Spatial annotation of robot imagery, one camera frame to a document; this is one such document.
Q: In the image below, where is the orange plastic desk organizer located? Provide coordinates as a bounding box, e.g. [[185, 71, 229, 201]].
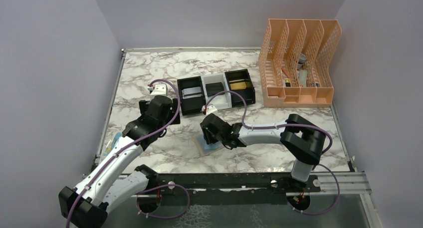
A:
[[258, 19, 342, 108]]

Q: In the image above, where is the silver card in tray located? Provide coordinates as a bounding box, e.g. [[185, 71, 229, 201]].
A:
[[182, 86, 203, 99]]

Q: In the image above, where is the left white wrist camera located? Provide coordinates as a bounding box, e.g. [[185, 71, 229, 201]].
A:
[[147, 84, 168, 98]]

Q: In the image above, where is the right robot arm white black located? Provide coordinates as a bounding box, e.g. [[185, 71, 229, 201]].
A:
[[200, 114, 333, 192]]

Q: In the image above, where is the black metal base rail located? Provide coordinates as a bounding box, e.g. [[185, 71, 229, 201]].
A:
[[79, 172, 371, 208]]

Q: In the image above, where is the grey tape roll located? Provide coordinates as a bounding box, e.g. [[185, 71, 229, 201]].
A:
[[297, 53, 307, 70]]

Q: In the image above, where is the black white card tray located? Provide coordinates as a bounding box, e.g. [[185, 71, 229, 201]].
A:
[[177, 69, 256, 116]]

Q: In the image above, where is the gold card in tray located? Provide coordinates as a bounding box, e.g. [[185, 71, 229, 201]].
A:
[[230, 81, 247, 90]]

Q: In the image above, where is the black card in tray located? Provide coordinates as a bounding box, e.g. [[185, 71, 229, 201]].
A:
[[206, 82, 224, 97]]

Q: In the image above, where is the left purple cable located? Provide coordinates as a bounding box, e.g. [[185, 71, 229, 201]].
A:
[[65, 79, 182, 228]]

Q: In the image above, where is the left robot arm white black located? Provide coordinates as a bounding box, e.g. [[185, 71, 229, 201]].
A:
[[58, 95, 181, 228]]

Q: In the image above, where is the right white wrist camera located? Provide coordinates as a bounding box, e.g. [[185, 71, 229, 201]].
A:
[[201, 104, 218, 116]]

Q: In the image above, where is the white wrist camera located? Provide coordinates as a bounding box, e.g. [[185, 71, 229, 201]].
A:
[[147, 84, 168, 98], [201, 104, 218, 116]]

